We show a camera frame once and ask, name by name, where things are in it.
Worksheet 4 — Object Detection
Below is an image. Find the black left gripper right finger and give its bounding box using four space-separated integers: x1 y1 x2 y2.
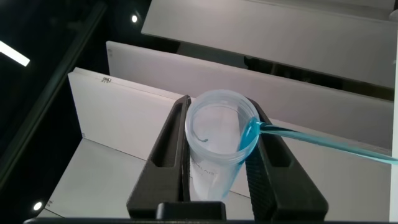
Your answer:
244 96 330 222

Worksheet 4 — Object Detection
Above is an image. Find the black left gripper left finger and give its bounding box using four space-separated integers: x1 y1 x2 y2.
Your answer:
126 95 192 220

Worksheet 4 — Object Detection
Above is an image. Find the long ceiling light strip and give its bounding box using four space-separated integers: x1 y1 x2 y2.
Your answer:
0 40 31 68

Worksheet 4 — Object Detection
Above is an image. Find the test tube with blue pigment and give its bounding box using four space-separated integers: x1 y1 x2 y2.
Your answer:
185 89 261 202

